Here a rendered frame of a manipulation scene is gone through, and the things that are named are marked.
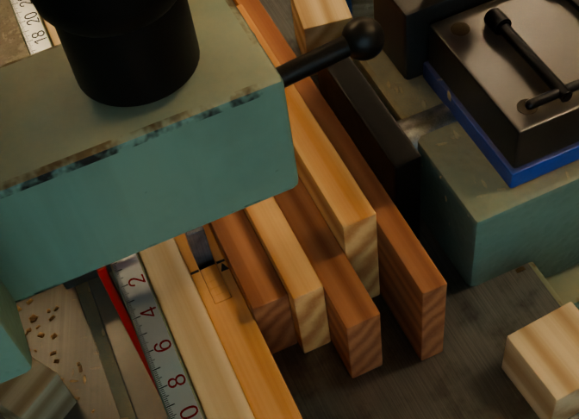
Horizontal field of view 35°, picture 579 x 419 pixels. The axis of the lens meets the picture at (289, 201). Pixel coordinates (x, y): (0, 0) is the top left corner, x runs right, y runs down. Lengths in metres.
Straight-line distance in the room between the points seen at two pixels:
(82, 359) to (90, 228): 0.25
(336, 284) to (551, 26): 0.17
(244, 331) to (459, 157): 0.14
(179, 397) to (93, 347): 0.22
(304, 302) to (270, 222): 0.05
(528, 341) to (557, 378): 0.02
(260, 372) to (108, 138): 0.14
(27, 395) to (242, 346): 0.18
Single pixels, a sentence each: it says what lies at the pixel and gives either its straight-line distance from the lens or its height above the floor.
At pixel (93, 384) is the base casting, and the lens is 0.61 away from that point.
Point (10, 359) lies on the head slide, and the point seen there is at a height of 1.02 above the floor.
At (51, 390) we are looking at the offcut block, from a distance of 0.58.
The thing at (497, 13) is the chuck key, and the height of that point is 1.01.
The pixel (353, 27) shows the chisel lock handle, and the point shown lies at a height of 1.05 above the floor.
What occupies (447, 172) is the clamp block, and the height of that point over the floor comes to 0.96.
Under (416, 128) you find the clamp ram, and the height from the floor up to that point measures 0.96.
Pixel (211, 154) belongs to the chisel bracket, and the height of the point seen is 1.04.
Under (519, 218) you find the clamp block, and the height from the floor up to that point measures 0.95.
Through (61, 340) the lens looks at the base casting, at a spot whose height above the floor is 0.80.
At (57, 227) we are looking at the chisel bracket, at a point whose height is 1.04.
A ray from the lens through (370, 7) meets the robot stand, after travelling 1.18.
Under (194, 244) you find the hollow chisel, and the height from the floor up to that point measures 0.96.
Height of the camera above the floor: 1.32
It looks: 52 degrees down
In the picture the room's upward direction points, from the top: 10 degrees counter-clockwise
